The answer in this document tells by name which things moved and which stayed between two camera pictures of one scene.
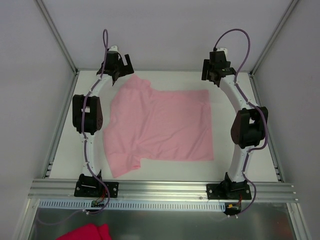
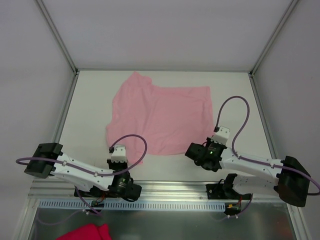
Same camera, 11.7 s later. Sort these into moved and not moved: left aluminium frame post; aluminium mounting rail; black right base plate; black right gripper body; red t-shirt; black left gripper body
Moved: black left gripper body; black right gripper body
Not moved: red t-shirt; left aluminium frame post; aluminium mounting rail; black right base plate
